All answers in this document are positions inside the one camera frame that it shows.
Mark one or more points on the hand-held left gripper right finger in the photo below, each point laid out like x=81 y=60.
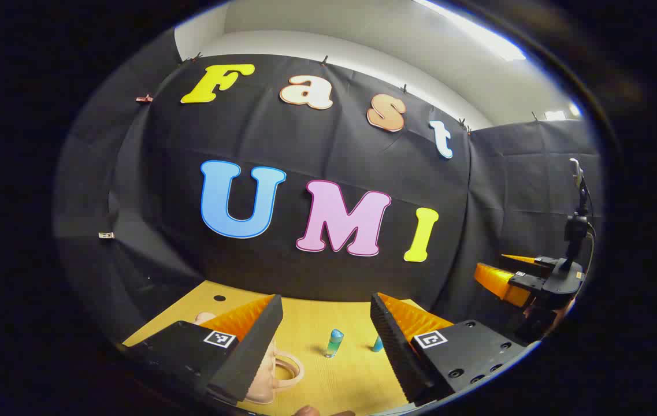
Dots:
x=394 y=346

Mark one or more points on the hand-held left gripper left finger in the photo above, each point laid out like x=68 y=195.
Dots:
x=250 y=346

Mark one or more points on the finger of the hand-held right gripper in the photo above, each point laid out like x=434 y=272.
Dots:
x=501 y=282
x=530 y=263

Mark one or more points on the blue white skin care tube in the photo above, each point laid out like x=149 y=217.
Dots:
x=377 y=344

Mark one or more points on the blue skin care bottle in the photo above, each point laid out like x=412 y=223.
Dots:
x=334 y=344

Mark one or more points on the small ceiling light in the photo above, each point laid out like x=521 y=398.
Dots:
x=555 y=115

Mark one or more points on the white clip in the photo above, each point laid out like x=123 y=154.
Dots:
x=106 y=235

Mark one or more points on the black backdrop cloth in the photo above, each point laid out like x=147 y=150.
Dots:
x=282 y=138

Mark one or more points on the copper red clip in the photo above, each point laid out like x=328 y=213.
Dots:
x=144 y=98

